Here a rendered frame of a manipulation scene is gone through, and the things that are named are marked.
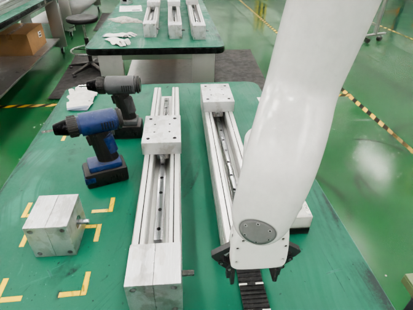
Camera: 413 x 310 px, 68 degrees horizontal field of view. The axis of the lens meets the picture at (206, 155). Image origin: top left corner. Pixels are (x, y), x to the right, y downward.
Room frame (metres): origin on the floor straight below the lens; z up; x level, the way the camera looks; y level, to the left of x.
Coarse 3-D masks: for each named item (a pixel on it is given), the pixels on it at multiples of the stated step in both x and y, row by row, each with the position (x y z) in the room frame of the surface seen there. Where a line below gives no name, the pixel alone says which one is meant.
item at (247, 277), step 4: (240, 276) 0.38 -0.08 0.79; (244, 276) 0.38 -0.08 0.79; (248, 276) 0.38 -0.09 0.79; (252, 276) 0.38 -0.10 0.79; (256, 276) 0.38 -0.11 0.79; (260, 276) 0.38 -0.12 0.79; (240, 280) 0.37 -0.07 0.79; (244, 280) 0.37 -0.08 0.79; (248, 280) 0.37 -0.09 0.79; (252, 280) 0.37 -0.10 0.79; (256, 280) 0.37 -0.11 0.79; (260, 280) 0.37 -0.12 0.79
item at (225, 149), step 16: (208, 112) 0.98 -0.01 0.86; (224, 112) 0.99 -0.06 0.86; (208, 128) 0.87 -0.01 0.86; (224, 128) 0.94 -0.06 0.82; (208, 144) 0.81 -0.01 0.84; (224, 144) 0.82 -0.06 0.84; (240, 144) 0.77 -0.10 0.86; (208, 160) 0.79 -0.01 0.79; (224, 160) 0.73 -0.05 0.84; (240, 160) 0.69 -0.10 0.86; (224, 176) 0.62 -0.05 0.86; (224, 192) 0.56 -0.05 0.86; (224, 208) 0.51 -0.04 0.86; (224, 224) 0.46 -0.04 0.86; (224, 240) 0.42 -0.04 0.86
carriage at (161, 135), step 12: (156, 120) 0.84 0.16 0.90; (168, 120) 0.84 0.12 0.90; (180, 120) 0.84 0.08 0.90; (144, 132) 0.77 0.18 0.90; (156, 132) 0.77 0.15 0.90; (168, 132) 0.77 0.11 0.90; (180, 132) 0.77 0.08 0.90; (144, 144) 0.71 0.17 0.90; (156, 144) 0.71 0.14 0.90; (168, 144) 0.72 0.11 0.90; (180, 144) 0.72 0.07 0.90; (168, 156) 0.73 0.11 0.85
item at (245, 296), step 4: (240, 292) 0.35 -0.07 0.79; (244, 292) 0.35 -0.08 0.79; (248, 292) 0.35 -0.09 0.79; (252, 292) 0.35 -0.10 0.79; (256, 292) 0.35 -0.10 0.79; (260, 292) 0.35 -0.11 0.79; (264, 292) 0.35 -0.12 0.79; (244, 296) 0.34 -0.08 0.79; (248, 296) 0.34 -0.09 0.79; (252, 296) 0.34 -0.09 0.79; (256, 296) 0.34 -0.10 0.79; (260, 296) 0.34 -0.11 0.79; (264, 296) 0.34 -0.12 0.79; (244, 300) 0.33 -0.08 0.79
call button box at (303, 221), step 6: (306, 204) 0.55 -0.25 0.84; (300, 210) 0.53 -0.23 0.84; (306, 210) 0.53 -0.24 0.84; (300, 216) 0.51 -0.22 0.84; (306, 216) 0.51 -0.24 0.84; (312, 216) 0.51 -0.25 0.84; (294, 222) 0.50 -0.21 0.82; (300, 222) 0.50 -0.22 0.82; (306, 222) 0.51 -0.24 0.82; (294, 228) 0.51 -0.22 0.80; (300, 228) 0.51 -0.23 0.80; (306, 228) 0.51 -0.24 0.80
